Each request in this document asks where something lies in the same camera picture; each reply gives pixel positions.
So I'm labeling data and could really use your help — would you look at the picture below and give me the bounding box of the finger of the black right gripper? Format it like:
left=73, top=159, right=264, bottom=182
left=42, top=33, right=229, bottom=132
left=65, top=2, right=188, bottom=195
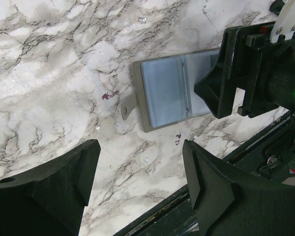
left=194, top=29, right=236, bottom=118

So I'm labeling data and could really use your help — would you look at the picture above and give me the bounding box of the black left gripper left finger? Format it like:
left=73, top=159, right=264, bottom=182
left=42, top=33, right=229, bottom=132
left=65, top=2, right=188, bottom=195
left=0, top=140, right=100, bottom=236

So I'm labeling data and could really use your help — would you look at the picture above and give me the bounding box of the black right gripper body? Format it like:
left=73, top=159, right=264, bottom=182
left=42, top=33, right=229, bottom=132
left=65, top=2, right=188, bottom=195
left=237, top=22, right=295, bottom=118

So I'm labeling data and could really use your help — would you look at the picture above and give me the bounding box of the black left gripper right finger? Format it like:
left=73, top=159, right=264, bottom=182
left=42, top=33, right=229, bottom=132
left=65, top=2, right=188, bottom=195
left=182, top=140, right=295, bottom=236

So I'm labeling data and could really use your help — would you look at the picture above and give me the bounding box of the grey leather card holder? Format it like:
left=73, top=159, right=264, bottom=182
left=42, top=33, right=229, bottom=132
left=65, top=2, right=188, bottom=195
left=121, top=48, right=219, bottom=133

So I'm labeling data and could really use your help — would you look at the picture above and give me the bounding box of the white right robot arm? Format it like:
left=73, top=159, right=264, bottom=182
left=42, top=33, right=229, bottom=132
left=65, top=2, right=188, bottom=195
left=194, top=0, right=295, bottom=118

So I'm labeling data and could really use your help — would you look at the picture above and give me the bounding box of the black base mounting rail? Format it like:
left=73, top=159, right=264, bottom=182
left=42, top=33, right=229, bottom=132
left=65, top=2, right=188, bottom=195
left=118, top=113, right=295, bottom=236

